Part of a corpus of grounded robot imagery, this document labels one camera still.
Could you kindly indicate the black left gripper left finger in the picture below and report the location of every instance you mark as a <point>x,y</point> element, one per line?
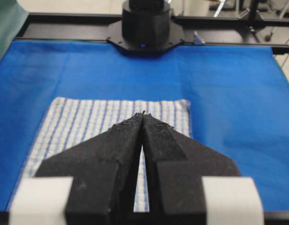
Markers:
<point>92,183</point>

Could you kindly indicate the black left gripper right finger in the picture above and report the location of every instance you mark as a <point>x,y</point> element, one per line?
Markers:
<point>192,184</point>

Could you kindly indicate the blue white striped towel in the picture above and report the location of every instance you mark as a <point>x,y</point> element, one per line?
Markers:
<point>68,122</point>

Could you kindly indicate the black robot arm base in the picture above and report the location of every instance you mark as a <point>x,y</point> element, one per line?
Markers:
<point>146,28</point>

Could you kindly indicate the blue table cloth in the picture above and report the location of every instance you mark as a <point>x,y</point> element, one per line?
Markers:
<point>239,101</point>

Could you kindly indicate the green curtain backdrop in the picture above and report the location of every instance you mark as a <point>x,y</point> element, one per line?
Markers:
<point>12,18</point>

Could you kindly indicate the black table frame rail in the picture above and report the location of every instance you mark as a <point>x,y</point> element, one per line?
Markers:
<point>196,31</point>

